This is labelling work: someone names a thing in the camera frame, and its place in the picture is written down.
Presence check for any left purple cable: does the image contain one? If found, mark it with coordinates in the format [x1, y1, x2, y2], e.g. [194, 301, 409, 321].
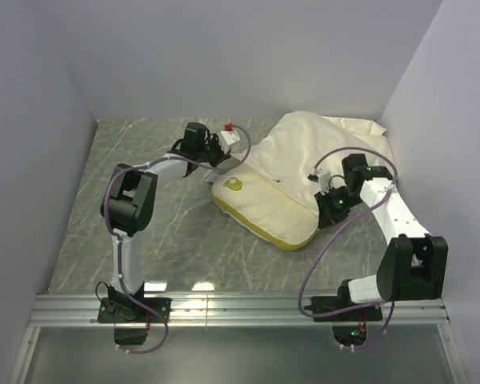
[103, 126, 252, 355]

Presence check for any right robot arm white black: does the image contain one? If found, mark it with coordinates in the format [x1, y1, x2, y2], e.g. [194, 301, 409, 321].
[308, 153, 448, 320]

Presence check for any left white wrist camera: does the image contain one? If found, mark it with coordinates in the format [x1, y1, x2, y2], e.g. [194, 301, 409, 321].
[217, 123, 241, 153]

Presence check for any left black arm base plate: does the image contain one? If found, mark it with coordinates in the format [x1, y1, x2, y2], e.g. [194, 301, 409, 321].
[97, 297, 171, 324]

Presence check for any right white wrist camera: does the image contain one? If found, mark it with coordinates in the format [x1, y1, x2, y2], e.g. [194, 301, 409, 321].
[307, 169, 332, 194]

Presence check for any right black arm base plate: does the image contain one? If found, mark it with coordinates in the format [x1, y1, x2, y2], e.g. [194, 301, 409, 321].
[305, 296, 382, 322]

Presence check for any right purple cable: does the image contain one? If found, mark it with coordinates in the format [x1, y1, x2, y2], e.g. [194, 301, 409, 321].
[296, 146, 397, 350]

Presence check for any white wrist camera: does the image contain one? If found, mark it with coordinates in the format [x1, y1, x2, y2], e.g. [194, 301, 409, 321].
[217, 123, 241, 153]
[307, 169, 332, 194]

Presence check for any aluminium right side rail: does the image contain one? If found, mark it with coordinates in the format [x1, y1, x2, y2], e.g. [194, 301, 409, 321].
[386, 184, 405, 222]

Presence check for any cream quilted pillow yellow edge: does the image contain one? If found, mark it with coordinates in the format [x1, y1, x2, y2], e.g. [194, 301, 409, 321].
[211, 165, 318, 251]

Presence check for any cream satin pillowcase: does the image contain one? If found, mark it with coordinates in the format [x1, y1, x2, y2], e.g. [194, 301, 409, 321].
[245, 111, 394, 213]

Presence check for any aluminium front mounting rail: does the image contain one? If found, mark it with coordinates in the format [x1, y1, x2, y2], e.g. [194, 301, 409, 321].
[27, 291, 450, 328]

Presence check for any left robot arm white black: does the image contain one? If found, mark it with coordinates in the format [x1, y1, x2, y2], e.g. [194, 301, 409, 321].
[100, 122, 241, 322]

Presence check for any purple cable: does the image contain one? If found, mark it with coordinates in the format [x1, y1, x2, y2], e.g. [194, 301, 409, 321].
[296, 146, 397, 350]
[103, 126, 252, 355]

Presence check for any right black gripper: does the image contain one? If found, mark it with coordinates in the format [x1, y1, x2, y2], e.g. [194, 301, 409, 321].
[314, 186, 364, 230]

